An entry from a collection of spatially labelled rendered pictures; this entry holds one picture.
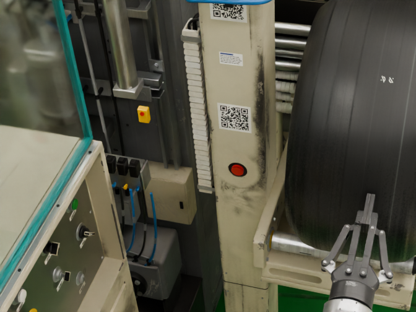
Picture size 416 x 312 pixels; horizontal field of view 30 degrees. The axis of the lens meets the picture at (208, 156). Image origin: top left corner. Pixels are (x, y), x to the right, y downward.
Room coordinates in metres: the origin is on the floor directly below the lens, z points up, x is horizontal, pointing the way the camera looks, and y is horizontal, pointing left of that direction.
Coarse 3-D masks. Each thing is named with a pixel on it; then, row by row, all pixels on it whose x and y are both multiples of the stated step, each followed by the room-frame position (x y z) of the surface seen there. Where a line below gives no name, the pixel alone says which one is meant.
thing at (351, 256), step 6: (360, 222) 0.94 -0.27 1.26; (354, 228) 0.93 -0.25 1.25; (360, 228) 0.93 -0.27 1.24; (354, 234) 0.92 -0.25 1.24; (354, 240) 0.91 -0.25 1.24; (354, 246) 0.89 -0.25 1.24; (354, 252) 0.88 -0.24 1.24; (348, 258) 0.87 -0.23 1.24; (354, 258) 0.87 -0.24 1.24; (348, 264) 0.85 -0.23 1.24; (348, 270) 0.84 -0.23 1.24
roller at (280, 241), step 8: (272, 232) 1.22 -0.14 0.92; (280, 232) 1.22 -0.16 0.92; (272, 240) 1.20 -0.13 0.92; (280, 240) 1.20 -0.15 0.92; (288, 240) 1.19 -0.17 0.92; (296, 240) 1.19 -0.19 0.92; (272, 248) 1.20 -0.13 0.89; (280, 248) 1.19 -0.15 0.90; (288, 248) 1.18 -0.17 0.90; (296, 248) 1.18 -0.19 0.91; (304, 248) 1.17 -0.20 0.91; (312, 248) 1.17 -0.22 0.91; (312, 256) 1.17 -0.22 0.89; (320, 256) 1.16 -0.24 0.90; (344, 256) 1.14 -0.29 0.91; (376, 264) 1.11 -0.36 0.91; (392, 264) 1.10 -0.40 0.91; (400, 264) 1.10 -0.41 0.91; (408, 264) 1.09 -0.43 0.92; (400, 272) 1.09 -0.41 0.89; (408, 272) 1.08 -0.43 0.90
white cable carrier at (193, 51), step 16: (192, 32) 1.34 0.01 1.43; (192, 48) 1.34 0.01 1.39; (192, 64) 1.35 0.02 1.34; (192, 80) 1.35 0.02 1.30; (192, 96) 1.35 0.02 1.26; (192, 112) 1.35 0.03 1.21; (208, 128) 1.35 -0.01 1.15; (208, 144) 1.35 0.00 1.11; (208, 160) 1.34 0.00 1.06; (208, 176) 1.34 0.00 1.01; (208, 192) 1.34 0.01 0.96
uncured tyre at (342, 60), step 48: (336, 0) 1.36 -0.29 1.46; (384, 0) 1.34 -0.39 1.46; (336, 48) 1.21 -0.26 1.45; (384, 48) 1.19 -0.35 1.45; (336, 96) 1.13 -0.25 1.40; (384, 96) 1.10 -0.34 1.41; (288, 144) 1.12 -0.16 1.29; (336, 144) 1.07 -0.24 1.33; (384, 144) 1.04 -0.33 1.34; (288, 192) 1.09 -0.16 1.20; (336, 192) 1.03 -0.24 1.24; (384, 192) 1.00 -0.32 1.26
